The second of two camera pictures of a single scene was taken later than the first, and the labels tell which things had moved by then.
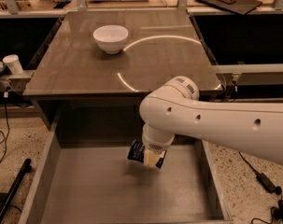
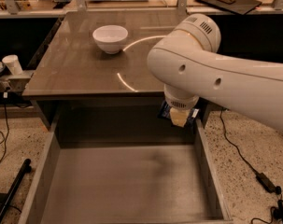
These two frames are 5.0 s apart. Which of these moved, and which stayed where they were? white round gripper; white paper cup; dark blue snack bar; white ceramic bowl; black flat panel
Moved: dark blue snack bar; white round gripper
Stayed: white ceramic bowl; black flat panel; white paper cup
